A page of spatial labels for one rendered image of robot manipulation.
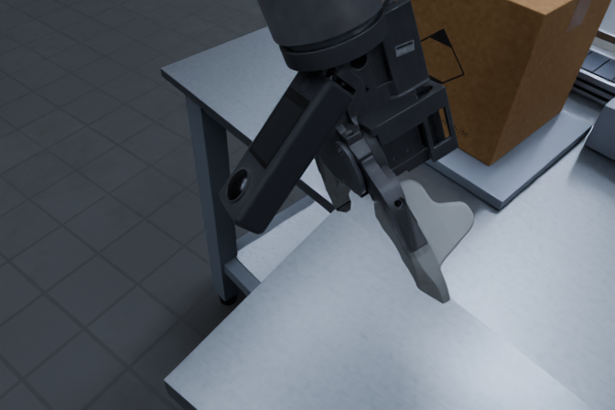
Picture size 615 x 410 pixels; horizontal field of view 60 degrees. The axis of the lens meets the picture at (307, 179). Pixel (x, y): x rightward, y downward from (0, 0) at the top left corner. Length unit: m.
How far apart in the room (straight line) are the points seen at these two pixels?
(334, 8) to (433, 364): 0.49
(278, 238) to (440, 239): 1.21
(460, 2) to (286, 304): 0.50
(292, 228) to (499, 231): 0.86
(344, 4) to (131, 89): 2.34
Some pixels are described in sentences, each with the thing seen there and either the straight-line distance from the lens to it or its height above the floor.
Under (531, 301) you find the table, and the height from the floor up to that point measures 0.83.
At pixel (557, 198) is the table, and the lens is 0.95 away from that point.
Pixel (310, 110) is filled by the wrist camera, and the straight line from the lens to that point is 0.34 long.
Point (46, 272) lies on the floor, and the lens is 1.93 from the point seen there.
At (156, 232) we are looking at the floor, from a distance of 1.93.
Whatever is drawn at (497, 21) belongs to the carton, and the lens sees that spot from 0.82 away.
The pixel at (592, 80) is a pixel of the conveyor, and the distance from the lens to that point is 1.20.
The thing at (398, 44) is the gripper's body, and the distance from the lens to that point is 0.36.
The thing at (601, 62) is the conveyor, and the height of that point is 0.88.
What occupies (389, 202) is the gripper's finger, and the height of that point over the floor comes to 1.18.
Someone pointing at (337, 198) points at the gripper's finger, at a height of 1.10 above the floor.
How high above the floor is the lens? 1.43
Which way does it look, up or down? 44 degrees down
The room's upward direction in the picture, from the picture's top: 3 degrees clockwise
